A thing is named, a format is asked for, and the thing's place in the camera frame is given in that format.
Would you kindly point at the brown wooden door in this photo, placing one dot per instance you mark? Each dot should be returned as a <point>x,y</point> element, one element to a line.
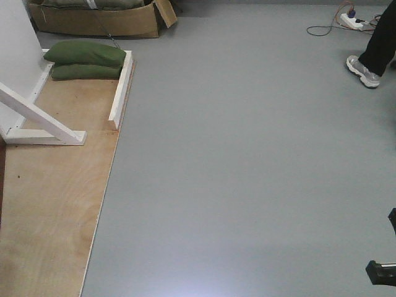
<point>2,170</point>

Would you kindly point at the plywood door base platform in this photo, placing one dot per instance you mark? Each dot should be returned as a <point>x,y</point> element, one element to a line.
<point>53,194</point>

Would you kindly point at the black robot part upper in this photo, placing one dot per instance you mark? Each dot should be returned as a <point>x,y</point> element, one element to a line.
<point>392,218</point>

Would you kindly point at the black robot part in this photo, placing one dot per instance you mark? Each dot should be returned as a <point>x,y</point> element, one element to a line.
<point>381,274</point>
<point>392,218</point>

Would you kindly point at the black robot part lower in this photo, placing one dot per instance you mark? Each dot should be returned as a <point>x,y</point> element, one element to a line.
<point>381,274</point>

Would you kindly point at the white diagonal brace far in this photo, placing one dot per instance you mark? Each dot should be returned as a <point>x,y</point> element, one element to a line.
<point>51,131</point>

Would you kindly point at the open cardboard box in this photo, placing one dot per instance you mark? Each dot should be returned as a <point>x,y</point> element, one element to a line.
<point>141,22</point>

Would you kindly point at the green sandbag top stacked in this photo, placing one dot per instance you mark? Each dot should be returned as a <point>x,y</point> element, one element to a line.
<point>85,52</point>

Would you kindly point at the green sandbag stacked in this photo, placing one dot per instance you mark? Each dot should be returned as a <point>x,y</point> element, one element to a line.
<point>85,52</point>
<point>84,71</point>

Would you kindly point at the green sandbag bottom stacked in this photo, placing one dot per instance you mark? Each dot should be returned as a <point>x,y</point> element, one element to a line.
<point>84,71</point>

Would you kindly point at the grey sneaker right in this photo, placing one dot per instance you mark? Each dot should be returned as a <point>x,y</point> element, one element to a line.
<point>367,78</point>

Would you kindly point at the white power strip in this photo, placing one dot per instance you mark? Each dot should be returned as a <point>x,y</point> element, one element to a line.
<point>351,22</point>

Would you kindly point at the purple plug adapter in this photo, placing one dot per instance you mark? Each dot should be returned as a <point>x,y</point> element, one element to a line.
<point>351,13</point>

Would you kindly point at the person right leg black trousers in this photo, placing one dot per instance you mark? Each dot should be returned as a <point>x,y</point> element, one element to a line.
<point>381,47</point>

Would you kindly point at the white edge rail far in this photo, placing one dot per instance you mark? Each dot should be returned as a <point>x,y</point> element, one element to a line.
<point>121,95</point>

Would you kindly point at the steel guy wire turnbuckle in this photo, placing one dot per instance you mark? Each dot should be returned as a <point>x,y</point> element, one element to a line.
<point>108,34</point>

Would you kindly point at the white panel wall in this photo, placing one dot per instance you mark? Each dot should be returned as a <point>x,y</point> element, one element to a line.
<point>22,64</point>

